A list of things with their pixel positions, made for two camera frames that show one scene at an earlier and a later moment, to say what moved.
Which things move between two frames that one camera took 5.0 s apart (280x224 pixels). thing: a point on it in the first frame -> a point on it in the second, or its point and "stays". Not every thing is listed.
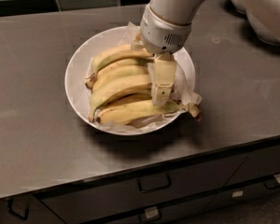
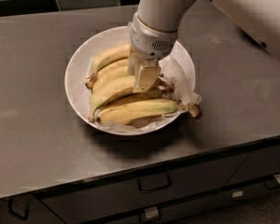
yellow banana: (125, 112) stays
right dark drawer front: (262, 162) stays
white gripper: (161, 34) -> (149, 42)
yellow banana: (119, 51) stays
